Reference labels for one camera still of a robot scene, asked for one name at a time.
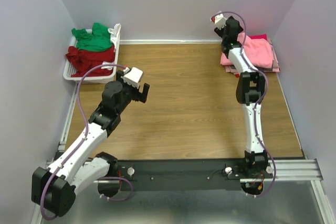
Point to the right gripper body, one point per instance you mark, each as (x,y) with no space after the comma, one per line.
(219,32)

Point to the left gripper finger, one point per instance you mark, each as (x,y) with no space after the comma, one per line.
(119,76)
(144,94)

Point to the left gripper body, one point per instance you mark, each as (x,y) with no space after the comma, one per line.
(130,92)

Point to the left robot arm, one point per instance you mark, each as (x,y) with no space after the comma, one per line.
(55,187)

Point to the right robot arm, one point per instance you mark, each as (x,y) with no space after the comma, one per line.
(250,92)

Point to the white plastic basket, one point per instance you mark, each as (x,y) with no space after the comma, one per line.
(69,70)

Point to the white garment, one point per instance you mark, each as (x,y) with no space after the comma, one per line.
(115,33)

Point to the green t shirt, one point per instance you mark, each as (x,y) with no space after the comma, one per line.
(98,40)

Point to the folded magenta t shirt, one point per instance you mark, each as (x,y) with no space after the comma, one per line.
(262,36)

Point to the dark red t shirt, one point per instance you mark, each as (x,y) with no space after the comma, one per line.
(84,60)

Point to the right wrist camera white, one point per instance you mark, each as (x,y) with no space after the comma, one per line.
(219,20)

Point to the aluminium frame rail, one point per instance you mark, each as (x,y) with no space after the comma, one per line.
(283,170)

